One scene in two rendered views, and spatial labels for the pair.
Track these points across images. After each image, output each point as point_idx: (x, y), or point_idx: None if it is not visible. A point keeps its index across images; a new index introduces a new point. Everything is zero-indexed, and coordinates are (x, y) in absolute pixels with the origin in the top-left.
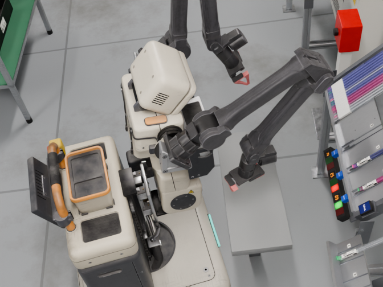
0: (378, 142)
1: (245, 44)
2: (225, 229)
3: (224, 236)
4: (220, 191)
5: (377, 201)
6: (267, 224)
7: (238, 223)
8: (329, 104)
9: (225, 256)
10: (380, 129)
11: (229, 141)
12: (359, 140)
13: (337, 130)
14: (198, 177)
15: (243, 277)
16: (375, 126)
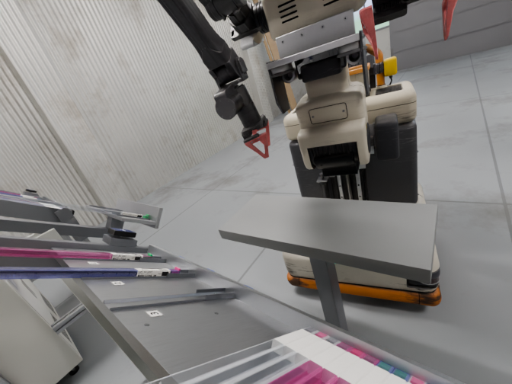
0: (118, 288)
1: None
2: (386, 326)
3: (376, 320)
4: (466, 352)
5: (106, 244)
6: (254, 219)
7: (276, 201)
8: (391, 352)
9: (349, 309)
10: (112, 299)
11: (413, 215)
12: (187, 297)
13: (276, 310)
14: (307, 133)
15: (316, 314)
16: (138, 309)
